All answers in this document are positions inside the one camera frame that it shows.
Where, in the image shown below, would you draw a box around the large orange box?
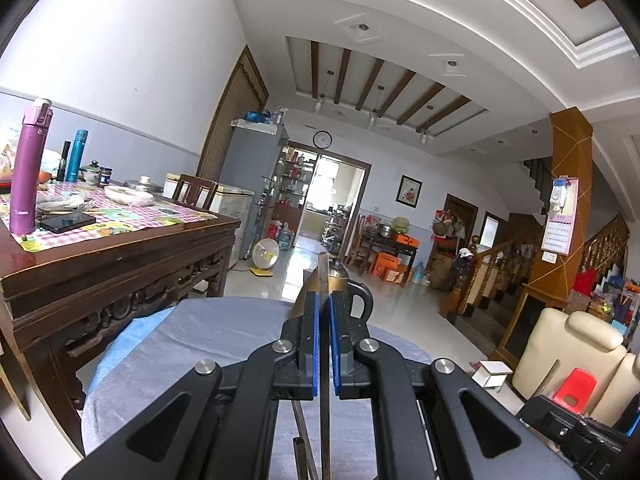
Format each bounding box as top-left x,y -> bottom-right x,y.
372,252 -> 414,286

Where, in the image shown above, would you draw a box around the slim black bottle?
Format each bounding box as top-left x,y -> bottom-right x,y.
56,140 -> 72,183

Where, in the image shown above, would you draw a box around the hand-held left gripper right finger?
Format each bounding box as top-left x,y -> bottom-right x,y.
329,287 -> 581,480

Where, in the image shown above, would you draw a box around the purple thermos bottle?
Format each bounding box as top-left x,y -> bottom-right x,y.
10,98 -> 55,235

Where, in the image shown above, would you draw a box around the framed flower picture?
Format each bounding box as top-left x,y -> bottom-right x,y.
395,175 -> 424,209

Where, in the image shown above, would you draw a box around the carved wooden table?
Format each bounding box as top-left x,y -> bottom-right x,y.
0,180 -> 244,457

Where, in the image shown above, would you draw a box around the metal pot with lid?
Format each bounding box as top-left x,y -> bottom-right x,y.
124,175 -> 165,195

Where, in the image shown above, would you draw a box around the white chest freezer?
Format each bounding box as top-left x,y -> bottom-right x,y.
165,172 -> 256,221

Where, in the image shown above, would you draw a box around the small white stool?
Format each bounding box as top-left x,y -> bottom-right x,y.
470,360 -> 515,391

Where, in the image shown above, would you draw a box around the teal thermos bottle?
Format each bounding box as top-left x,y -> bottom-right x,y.
67,129 -> 90,184

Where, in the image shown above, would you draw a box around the wooden chair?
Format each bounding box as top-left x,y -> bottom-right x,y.
171,173 -> 220,210

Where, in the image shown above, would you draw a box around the wooden staircase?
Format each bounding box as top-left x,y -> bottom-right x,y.
440,157 -> 632,332

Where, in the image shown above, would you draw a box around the cream leather sofa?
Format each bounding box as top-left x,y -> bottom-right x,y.
512,307 -> 640,427

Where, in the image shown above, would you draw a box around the black smartphone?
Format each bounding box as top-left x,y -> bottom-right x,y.
38,211 -> 97,235

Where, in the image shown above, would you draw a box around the metal chopstick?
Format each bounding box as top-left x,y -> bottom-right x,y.
316,252 -> 332,480
291,400 -> 321,480

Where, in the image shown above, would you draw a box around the grey table cloth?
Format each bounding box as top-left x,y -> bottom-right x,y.
80,297 -> 437,480

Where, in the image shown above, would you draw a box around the white shallow bowl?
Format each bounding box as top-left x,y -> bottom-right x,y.
103,185 -> 156,207

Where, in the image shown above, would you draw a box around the dark wooden side table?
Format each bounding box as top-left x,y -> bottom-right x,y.
359,230 -> 422,274

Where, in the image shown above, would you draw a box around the yellow floor fan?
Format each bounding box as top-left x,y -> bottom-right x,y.
249,238 -> 280,279

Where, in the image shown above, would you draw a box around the grey refrigerator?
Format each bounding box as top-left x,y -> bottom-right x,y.
220,121 -> 291,261

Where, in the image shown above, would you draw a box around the checkered tablecloth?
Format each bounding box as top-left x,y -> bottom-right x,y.
0,180 -> 220,254

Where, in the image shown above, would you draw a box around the wooden pillar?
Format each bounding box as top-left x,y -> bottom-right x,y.
520,107 -> 594,302

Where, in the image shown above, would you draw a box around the pink wall calendar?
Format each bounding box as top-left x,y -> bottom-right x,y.
540,176 -> 580,256

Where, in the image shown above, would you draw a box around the gold electric kettle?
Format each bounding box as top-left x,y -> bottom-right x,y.
292,259 -> 374,339

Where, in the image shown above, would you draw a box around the brown wooden door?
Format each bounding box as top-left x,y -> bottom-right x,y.
196,44 -> 270,184

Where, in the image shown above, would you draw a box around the red plastic stool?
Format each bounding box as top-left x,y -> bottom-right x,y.
550,367 -> 599,416

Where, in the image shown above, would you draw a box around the blue table cover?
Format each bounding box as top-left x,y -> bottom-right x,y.
92,307 -> 177,377

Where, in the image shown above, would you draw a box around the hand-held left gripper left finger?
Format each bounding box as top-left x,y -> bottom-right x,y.
62,270 -> 321,480

